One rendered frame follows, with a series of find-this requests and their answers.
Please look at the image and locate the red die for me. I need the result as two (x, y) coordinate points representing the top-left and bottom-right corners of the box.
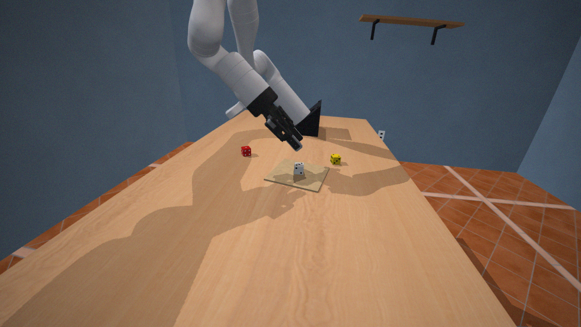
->
(241, 146), (251, 157)

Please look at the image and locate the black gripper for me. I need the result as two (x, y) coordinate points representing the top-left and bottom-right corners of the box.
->
(246, 86), (303, 152)

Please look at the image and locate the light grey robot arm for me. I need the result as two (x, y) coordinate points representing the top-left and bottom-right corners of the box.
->
(187, 0), (310, 126)

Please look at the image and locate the tan square mat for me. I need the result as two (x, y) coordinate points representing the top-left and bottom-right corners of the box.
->
(264, 159), (330, 193)

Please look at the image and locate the white die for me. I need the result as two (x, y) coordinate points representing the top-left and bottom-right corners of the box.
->
(294, 162), (304, 175)

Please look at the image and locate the yellow die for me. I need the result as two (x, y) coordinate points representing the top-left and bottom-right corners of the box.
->
(330, 154), (341, 164)

